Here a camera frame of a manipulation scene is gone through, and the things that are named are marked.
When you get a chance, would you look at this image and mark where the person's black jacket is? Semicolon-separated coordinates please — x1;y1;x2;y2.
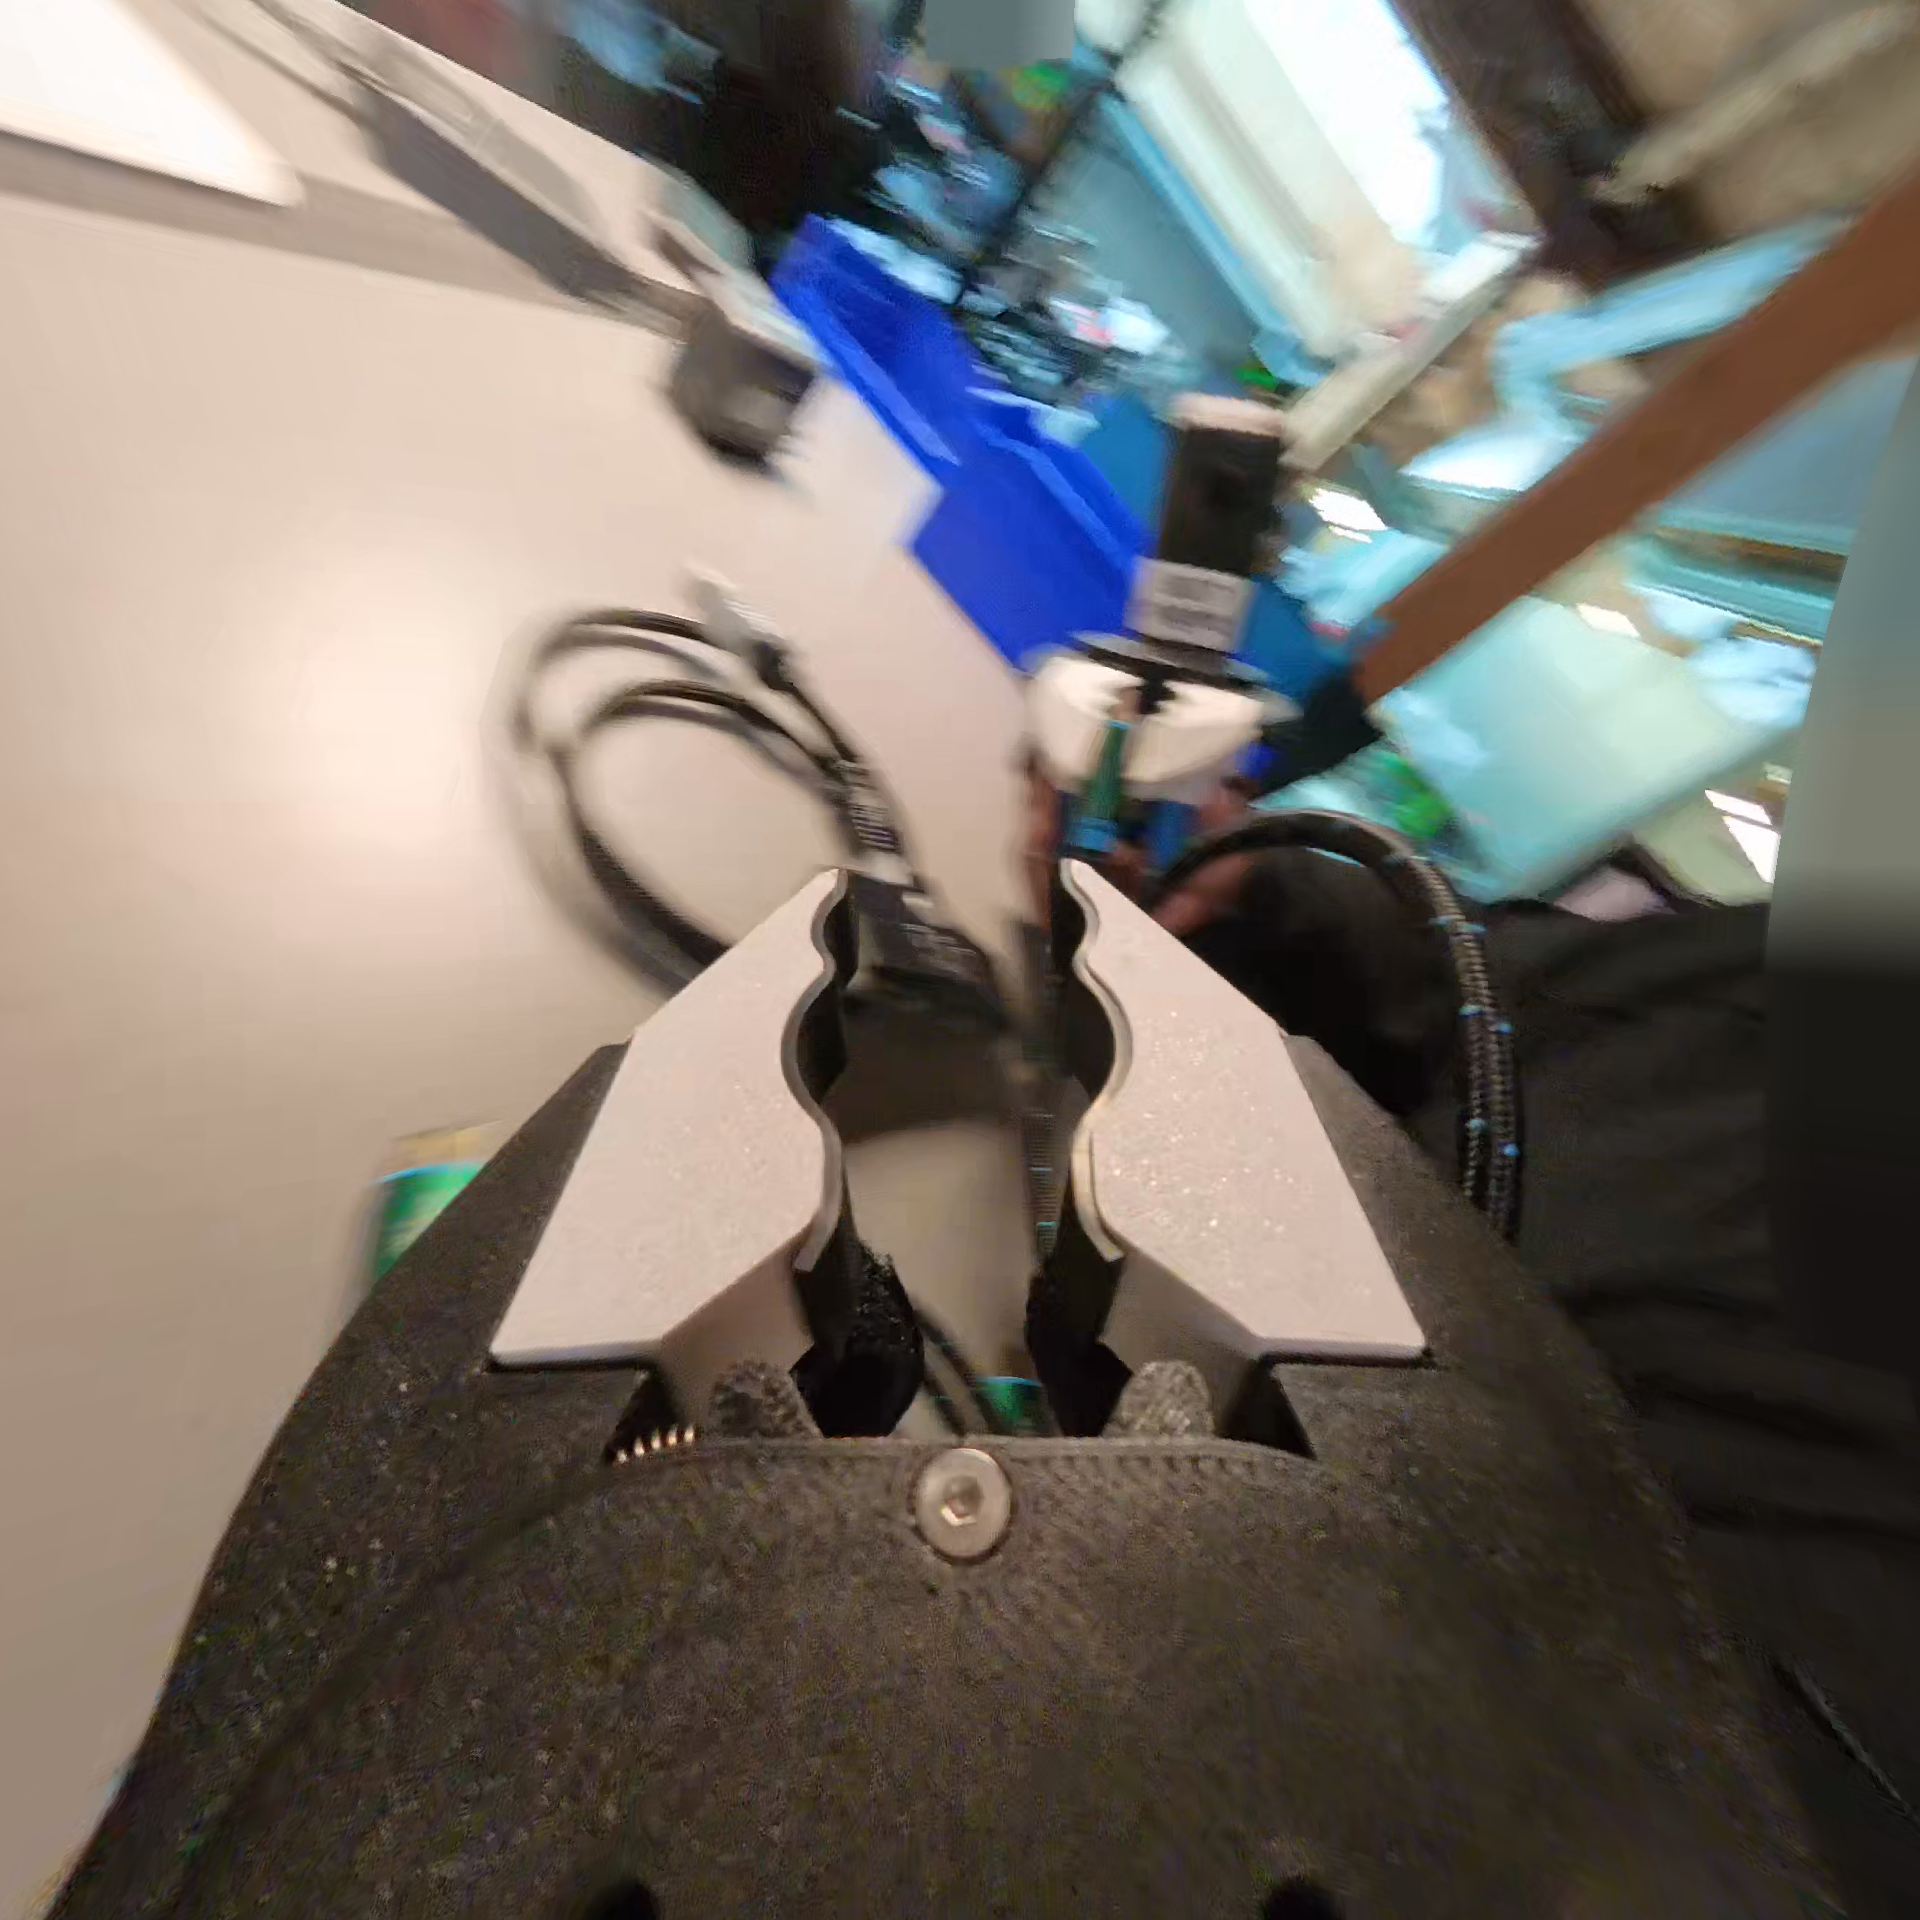
1183;815;1920;1920

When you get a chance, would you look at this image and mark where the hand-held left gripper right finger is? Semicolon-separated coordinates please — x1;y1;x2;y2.
1056;857;1432;1371

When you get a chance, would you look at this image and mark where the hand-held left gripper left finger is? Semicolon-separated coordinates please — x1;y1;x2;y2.
487;867;863;1374

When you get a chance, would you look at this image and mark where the large blue bin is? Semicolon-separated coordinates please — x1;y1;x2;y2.
911;401;1195;673

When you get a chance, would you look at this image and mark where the black braided switch cable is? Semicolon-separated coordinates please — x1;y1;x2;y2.
511;570;917;995

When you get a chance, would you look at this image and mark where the black hdmi switch box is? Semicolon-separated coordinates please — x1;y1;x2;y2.
846;877;1008;1035

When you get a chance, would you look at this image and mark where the blue bin with dividers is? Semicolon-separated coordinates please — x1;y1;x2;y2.
771;209;993;485

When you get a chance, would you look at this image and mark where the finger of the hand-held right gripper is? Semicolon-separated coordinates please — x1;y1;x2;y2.
1127;693;1263;801
1031;654;1150;795

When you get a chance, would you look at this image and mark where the grey cube charger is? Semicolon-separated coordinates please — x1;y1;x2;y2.
668;324;823;472

